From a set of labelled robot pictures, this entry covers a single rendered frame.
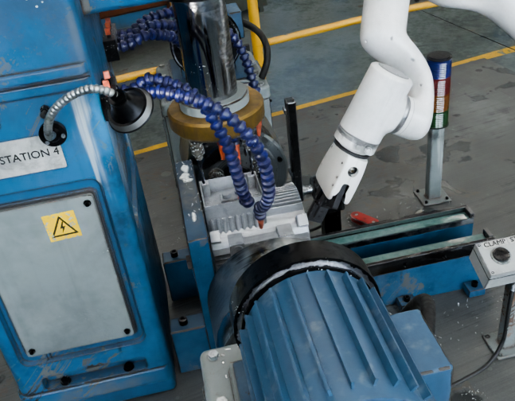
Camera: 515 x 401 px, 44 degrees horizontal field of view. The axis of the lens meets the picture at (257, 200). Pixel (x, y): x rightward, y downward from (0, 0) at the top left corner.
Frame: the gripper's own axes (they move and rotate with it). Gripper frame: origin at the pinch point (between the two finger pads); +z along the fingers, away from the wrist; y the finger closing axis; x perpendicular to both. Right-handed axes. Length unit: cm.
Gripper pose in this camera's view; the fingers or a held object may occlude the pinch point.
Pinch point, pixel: (317, 212)
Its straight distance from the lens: 127.7
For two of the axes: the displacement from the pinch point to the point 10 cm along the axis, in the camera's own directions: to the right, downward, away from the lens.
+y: -1.9, -5.3, 8.3
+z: -3.9, 8.1, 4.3
